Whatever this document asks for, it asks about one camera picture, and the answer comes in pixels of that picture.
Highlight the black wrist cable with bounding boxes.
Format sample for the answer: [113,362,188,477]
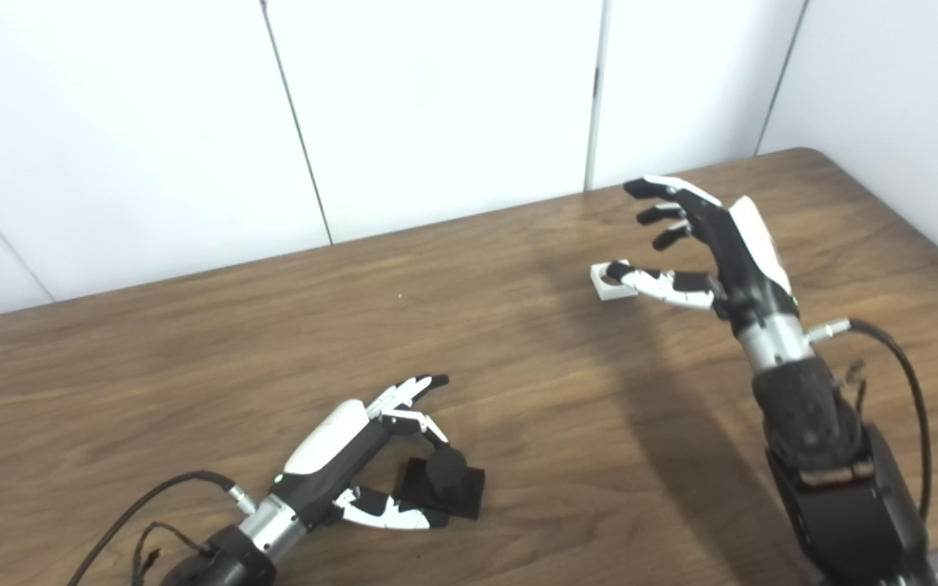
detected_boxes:
[68,470,258,586]
[807,318,932,522]

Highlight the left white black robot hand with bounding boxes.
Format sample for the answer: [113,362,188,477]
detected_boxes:
[274,374,451,531]

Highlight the right thin black wire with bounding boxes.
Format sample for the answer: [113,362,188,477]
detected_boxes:
[839,361,869,408]

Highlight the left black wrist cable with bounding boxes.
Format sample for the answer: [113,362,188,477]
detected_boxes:
[68,470,258,586]

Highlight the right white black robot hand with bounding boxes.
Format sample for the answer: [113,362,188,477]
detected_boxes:
[606,177,800,335]

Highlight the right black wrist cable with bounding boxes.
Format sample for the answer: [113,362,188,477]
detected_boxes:
[807,318,932,522]

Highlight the white square piece with hole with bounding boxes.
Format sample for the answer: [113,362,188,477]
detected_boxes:
[590,261,641,303]

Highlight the black peg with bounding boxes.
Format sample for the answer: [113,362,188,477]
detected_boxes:
[394,446,486,522]

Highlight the thin black wire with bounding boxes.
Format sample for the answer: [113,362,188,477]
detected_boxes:
[839,361,869,408]
[131,521,217,586]

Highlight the left thin black wire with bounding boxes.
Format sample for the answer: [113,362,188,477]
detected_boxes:
[131,521,217,586]

